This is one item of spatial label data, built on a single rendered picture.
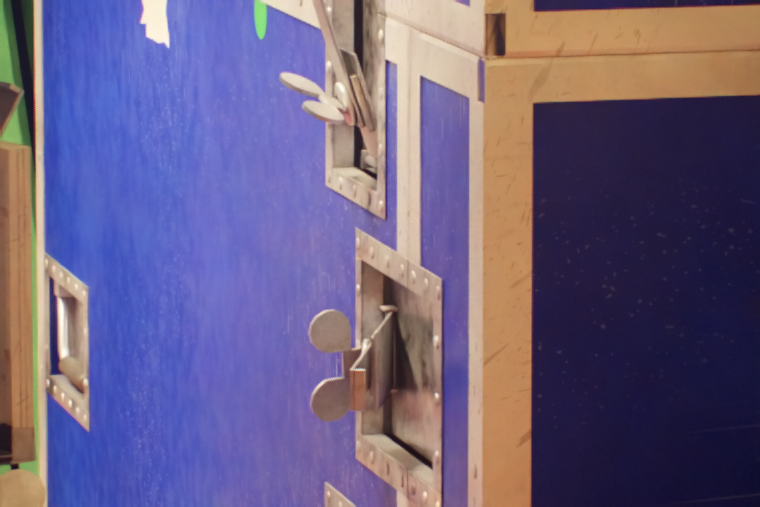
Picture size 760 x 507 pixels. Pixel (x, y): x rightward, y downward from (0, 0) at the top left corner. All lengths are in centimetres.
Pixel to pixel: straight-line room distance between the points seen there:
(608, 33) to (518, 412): 19
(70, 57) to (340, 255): 75
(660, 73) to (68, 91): 106
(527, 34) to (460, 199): 10
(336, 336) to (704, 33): 30
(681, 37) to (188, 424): 75
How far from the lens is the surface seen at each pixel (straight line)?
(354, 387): 254
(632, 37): 243
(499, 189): 242
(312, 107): 263
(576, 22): 242
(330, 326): 261
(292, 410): 283
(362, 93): 264
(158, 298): 317
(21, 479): 220
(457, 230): 247
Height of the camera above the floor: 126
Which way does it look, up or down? 9 degrees down
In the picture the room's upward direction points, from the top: straight up
